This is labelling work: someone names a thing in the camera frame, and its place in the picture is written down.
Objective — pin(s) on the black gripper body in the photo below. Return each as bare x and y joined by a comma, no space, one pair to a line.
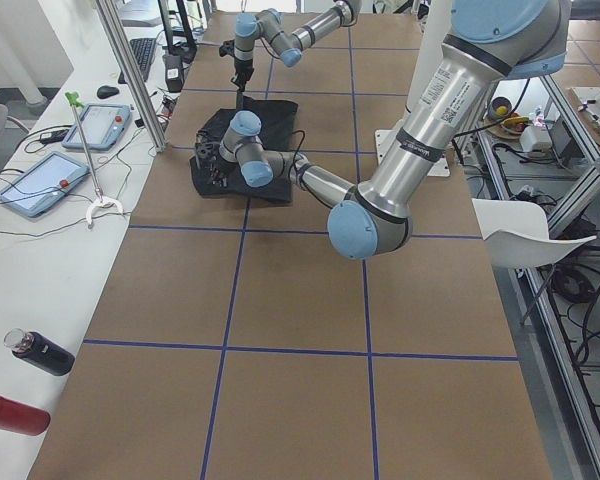
241,68
219,169

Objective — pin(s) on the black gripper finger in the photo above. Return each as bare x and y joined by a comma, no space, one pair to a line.
240,95

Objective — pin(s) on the black t-shirt with logo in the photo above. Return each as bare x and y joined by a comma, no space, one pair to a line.
256,138

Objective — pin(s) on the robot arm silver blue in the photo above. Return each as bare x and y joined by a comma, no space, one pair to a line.
286,46
487,41

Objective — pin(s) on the black keyboard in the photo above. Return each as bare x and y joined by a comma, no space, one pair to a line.
143,50

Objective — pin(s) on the far teach pendant tablet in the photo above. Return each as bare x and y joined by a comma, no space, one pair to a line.
104,124

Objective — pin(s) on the teach pendant tablet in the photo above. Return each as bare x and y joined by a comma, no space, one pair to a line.
104,124
43,185

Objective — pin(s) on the black computer mouse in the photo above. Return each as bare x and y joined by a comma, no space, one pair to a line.
106,91

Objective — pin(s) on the near teach pendant tablet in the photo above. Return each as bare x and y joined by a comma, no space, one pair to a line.
43,185

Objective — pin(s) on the black bottle clear cap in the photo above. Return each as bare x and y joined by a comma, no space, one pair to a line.
37,350

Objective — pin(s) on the fruit bowl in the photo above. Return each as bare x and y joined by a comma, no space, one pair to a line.
502,121

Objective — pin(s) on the white chair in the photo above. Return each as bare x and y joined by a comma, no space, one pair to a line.
516,235

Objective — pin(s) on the red bottle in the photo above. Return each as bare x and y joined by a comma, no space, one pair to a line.
20,418

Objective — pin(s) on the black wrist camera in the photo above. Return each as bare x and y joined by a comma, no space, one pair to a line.
227,48
206,149

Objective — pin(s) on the aluminium frame post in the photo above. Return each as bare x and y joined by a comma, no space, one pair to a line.
122,51

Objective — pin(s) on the reacher grabber tool green handle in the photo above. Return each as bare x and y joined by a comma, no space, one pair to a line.
101,201

